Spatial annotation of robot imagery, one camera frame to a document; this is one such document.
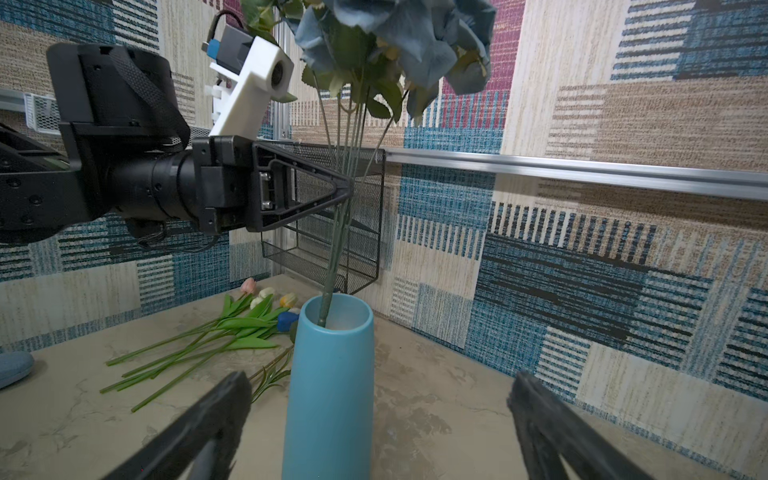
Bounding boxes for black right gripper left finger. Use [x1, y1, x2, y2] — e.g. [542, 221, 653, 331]
[106, 371, 251, 479]

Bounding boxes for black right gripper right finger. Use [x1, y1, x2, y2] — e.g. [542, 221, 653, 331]
[507, 371, 650, 479]

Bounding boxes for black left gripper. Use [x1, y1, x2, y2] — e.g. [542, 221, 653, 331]
[191, 136, 354, 234]

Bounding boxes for light blue ceramic vase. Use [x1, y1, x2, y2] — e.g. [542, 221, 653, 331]
[281, 293, 374, 479]

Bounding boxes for blue rose bouquet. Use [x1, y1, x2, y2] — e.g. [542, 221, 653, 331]
[241, 1, 496, 326]

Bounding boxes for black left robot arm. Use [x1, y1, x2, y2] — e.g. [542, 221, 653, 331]
[1, 43, 354, 249]

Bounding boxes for black mesh shelf rack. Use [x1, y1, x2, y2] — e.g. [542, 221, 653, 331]
[179, 122, 386, 296]

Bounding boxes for small blue flower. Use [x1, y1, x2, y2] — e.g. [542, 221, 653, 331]
[276, 311, 299, 333]

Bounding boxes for tulip bunch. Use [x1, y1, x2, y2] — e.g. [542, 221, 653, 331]
[99, 278, 299, 412]

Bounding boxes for grey blue glasses case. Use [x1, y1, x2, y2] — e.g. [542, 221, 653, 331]
[0, 351, 35, 389]

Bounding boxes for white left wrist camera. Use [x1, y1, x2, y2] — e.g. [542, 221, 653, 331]
[204, 25, 294, 140]

